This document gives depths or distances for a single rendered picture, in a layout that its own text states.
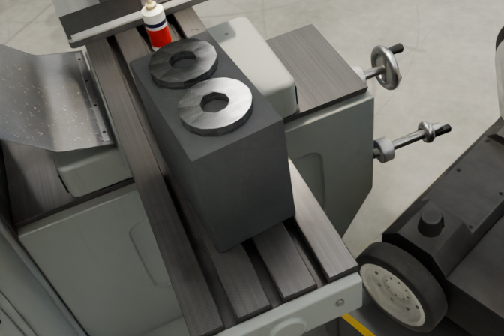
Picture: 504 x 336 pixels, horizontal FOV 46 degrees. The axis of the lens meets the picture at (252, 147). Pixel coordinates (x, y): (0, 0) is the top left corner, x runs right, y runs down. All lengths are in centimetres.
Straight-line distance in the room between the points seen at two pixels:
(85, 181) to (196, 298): 47
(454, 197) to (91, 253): 77
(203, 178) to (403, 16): 218
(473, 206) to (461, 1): 172
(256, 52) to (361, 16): 156
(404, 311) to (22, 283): 78
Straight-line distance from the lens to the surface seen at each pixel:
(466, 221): 127
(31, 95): 121
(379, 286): 132
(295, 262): 79
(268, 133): 69
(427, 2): 289
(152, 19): 111
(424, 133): 151
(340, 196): 150
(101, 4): 122
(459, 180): 134
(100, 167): 117
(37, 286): 133
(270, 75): 122
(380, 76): 154
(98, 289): 144
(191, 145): 68
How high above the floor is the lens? 160
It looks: 46 degrees down
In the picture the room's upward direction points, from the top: 11 degrees counter-clockwise
